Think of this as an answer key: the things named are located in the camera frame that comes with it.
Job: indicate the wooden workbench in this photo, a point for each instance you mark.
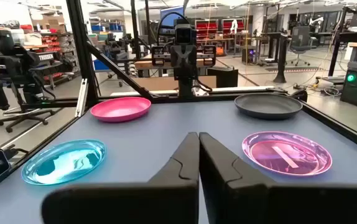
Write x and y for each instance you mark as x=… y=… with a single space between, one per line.
x=144 y=64

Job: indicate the dark grey plastic plate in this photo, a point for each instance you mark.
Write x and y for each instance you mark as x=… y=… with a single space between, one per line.
x=268 y=105

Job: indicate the black metal table frame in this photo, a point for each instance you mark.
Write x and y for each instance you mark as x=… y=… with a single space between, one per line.
x=79 y=46

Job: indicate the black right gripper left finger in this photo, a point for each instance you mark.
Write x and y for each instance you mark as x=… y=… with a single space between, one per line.
x=166 y=202

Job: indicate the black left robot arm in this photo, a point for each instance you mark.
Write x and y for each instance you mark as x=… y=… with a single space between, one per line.
x=185 y=87

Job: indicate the opaque pink plastic plate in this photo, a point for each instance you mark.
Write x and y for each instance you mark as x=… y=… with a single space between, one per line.
x=119 y=109

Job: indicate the red bin shelf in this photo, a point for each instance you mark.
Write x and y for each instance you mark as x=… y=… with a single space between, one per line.
x=206 y=28
x=228 y=25

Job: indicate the black office chair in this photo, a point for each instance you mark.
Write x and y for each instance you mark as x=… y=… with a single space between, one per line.
x=26 y=113

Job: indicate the black background robot arm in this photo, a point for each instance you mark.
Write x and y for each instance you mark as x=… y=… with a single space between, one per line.
x=10 y=62

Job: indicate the translucent pink plastic plate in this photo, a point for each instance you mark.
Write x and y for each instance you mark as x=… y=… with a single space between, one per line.
x=306 y=161

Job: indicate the black box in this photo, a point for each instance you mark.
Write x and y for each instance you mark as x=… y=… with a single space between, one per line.
x=225 y=77

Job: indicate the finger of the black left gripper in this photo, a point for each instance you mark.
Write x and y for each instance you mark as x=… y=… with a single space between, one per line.
x=177 y=60
x=191 y=60

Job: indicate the blue screen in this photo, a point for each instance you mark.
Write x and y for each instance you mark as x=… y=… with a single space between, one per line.
x=169 y=17

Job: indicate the translucent blue plastic plate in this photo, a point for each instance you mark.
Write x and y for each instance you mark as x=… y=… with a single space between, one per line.
x=63 y=161

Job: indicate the black pole stand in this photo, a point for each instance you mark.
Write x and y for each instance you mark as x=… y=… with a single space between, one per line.
x=280 y=59

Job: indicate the grey office chair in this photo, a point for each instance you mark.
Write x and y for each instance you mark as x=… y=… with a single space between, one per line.
x=299 y=39

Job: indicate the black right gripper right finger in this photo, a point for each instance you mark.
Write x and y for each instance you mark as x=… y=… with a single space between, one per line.
x=243 y=202

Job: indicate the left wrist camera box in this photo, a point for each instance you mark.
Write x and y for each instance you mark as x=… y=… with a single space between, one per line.
x=184 y=35

